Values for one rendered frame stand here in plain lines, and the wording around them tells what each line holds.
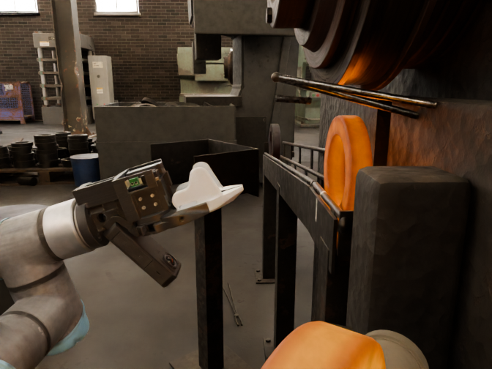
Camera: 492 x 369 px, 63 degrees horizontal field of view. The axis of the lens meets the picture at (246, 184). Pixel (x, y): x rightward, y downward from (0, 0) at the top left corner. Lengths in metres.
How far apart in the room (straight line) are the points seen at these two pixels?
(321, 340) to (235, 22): 3.13
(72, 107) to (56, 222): 7.12
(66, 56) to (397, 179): 7.38
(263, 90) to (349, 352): 3.40
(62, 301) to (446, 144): 0.52
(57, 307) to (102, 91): 9.75
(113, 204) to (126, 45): 10.49
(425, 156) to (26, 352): 0.53
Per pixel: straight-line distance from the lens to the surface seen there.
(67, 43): 7.67
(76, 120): 7.66
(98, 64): 10.30
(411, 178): 0.43
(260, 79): 3.54
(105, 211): 0.56
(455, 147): 0.50
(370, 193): 0.43
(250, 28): 3.28
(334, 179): 0.75
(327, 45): 0.59
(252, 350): 1.50
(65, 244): 0.57
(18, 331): 0.55
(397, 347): 0.36
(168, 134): 3.05
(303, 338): 0.19
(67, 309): 0.62
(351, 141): 0.61
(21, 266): 0.60
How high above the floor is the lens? 0.89
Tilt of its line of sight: 14 degrees down
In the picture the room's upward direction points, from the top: straight up
